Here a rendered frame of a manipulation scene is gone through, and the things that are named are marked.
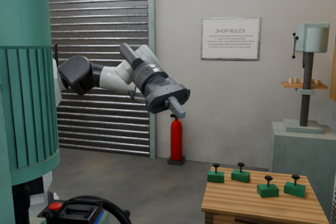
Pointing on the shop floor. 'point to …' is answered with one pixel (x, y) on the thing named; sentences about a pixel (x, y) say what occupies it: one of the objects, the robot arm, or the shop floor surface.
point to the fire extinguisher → (176, 143)
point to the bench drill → (306, 125)
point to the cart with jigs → (259, 198)
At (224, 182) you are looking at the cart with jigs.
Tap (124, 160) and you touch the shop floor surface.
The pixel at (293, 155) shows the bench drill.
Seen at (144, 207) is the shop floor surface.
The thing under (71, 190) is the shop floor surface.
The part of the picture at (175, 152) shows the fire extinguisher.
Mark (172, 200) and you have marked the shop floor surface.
